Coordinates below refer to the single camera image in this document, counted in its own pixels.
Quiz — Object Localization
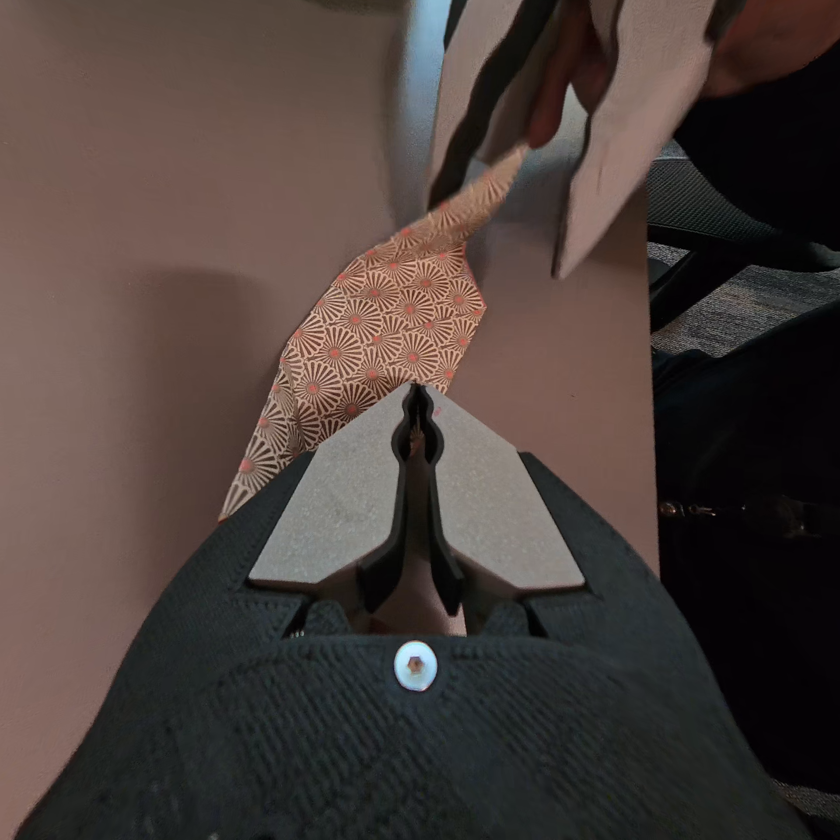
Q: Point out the person's right hand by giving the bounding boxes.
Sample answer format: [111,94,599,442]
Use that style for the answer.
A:
[528,0,611,148]

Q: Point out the black mesh office chair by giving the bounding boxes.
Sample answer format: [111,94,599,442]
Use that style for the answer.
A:
[646,141,840,332]

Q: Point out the person's dark trousers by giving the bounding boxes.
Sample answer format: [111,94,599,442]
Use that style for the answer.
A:
[653,305,840,798]

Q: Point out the person's dark upper clothing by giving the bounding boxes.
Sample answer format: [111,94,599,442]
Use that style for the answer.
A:
[672,59,840,253]

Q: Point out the brown flower-patterned origami paper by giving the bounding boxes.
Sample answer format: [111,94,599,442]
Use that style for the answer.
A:
[220,144,529,522]

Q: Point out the person's right forearm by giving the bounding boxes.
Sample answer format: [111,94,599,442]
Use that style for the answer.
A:
[709,0,840,99]

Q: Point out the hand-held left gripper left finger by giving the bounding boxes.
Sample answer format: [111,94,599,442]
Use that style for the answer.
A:
[248,384,421,634]

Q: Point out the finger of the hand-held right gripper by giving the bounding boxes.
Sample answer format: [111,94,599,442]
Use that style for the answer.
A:
[427,0,572,212]
[553,0,716,280]

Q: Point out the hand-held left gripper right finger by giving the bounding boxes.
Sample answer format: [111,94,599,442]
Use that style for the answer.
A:
[420,384,585,634]

